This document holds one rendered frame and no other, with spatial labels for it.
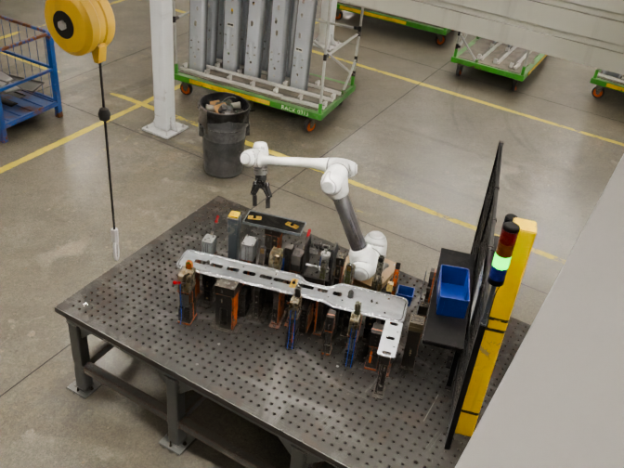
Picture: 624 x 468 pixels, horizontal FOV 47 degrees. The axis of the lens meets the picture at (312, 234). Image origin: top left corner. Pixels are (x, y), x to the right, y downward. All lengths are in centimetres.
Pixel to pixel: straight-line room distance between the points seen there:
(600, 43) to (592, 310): 90
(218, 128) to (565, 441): 663
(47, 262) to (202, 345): 223
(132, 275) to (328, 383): 150
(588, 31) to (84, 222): 574
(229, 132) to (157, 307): 272
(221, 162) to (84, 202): 131
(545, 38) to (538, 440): 98
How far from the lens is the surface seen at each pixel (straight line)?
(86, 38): 170
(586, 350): 26
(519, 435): 22
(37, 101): 838
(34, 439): 485
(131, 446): 471
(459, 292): 433
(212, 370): 412
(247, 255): 437
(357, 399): 403
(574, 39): 116
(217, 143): 692
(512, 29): 118
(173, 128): 796
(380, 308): 414
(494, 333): 352
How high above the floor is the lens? 365
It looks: 35 degrees down
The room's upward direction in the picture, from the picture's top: 6 degrees clockwise
